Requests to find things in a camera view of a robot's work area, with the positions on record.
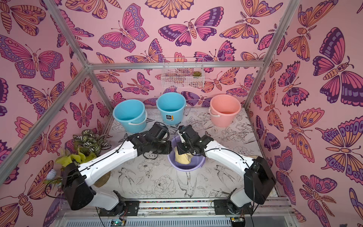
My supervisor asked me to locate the yellow cleaning cloth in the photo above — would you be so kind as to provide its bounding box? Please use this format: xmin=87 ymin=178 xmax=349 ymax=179
xmin=174 ymin=147 xmax=193 ymax=165

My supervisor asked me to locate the purple plastic bucket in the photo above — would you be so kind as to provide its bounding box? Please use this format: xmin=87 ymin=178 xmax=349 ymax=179
xmin=168 ymin=136 xmax=206 ymax=172

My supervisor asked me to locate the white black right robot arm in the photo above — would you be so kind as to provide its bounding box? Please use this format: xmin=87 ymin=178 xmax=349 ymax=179
xmin=177 ymin=125 xmax=277 ymax=215

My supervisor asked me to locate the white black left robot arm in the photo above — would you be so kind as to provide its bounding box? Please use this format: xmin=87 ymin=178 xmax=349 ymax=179
xmin=62 ymin=122 xmax=172 ymax=216

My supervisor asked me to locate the left light blue bucket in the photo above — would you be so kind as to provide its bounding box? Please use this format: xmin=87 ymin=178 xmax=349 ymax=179
xmin=112 ymin=99 xmax=147 ymax=133

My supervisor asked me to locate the light blue bucket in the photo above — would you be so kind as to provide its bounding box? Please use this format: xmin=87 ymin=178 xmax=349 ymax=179
xmin=112 ymin=99 xmax=147 ymax=133
xmin=157 ymin=92 xmax=187 ymax=125

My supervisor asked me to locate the middle light blue bucket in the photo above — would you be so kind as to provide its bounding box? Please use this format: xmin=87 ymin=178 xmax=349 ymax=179
xmin=157 ymin=92 xmax=187 ymax=125

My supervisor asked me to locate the pink plastic bucket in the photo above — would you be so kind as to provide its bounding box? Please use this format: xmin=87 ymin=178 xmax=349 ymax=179
xmin=209 ymin=94 xmax=242 ymax=127

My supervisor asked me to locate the potted green leafy plant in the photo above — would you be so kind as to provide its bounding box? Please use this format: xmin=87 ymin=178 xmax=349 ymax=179
xmin=55 ymin=129 xmax=111 ymax=172

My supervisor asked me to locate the small green succulent plant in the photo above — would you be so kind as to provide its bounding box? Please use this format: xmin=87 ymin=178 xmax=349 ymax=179
xmin=192 ymin=71 xmax=202 ymax=77

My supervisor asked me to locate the white wire wall basket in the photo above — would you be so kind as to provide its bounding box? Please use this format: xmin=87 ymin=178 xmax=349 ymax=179
xmin=160 ymin=57 xmax=205 ymax=89

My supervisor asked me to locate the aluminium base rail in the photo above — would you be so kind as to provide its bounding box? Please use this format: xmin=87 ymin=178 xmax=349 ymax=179
xmin=54 ymin=197 xmax=299 ymax=227

